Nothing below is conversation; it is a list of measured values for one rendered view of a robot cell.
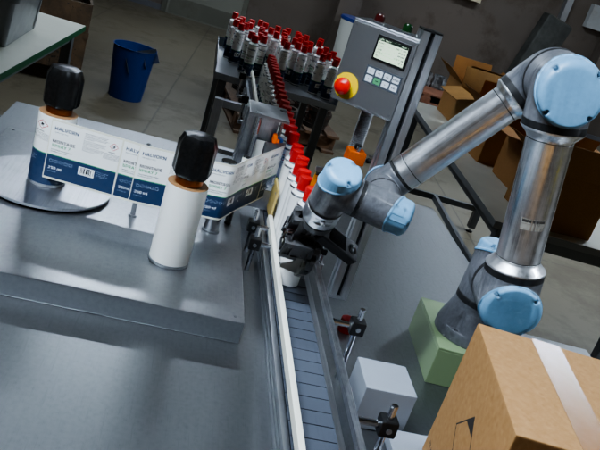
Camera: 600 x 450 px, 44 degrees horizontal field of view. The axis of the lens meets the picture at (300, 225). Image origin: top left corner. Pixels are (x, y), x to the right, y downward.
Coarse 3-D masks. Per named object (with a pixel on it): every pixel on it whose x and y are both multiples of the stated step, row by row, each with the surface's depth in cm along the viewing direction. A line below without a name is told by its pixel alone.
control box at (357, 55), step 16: (352, 32) 166; (368, 32) 164; (384, 32) 162; (400, 32) 162; (352, 48) 167; (368, 48) 165; (416, 48) 160; (352, 64) 167; (384, 64) 164; (352, 80) 168; (336, 96) 171; (352, 96) 169; (368, 96) 167; (384, 96) 165; (384, 112) 166
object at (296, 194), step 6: (300, 180) 178; (306, 180) 178; (300, 186) 178; (294, 192) 179; (300, 192) 179; (294, 198) 179; (300, 198) 178; (288, 204) 180; (294, 204) 179; (288, 210) 180; (282, 222) 182; (276, 240) 185
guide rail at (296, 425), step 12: (276, 252) 176; (276, 264) 170; (276, 276) 164; (276, 288) 161; (276, 300) 158; (288, 336) 142; (288, 348) 138; (288, 360) 134; (288, 372) 131; (288, 384) 129; (288, 396) 127; (300, 420) 119; (300, 432) 116; (300, 444) 114
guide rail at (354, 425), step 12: (324, 288) 155; (324, 300) 150; (324, 312) 147; (336, 336) 138; (336, 348) 134; (336, 360) 131; (348, 384) 124; (348, 396) 121; (348, 408) 118; (348, 420) 117; (360, 432) 113; (360, 444) 110
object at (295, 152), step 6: (294, 150) 197; (300, 150) 198; (294, 156) 197; (288, 162) 198; (294, 162) 197; (288, 168) 197; (282, 174) 199; (282, 180) 199; (282, 186) 199; (276, 204) 201; (276, 210) 202
